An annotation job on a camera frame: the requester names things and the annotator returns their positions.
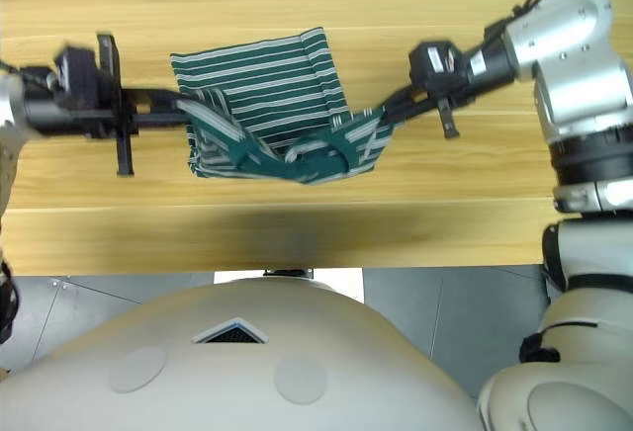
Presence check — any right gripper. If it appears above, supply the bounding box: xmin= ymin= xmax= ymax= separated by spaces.
xmin=382 ymin=28 xmax=518 ymax=140

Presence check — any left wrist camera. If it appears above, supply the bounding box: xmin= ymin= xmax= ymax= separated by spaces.
xmin=52 ymin=43 xmax=103 ymax=107

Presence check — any green white striped T-shirt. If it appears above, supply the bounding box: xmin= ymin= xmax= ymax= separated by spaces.
xmin=169 ymin=27 xmax=398 ymax=187

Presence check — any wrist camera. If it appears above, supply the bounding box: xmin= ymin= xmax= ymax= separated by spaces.
xmin=407 ymin=41 xmax=470 ymax=92
xmin=52 ymin=43 xmax=103 ymax=107

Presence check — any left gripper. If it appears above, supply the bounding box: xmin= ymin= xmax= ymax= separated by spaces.
xmin=21 ymin=32 xmax=200 ymax=178

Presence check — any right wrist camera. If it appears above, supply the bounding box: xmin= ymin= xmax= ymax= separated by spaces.
xmin=407 ymin=41 xmax=470 ymax=92

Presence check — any robot body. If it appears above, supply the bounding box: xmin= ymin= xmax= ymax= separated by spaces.
xmin=0 ymin=272 xmax=490 ymax=431

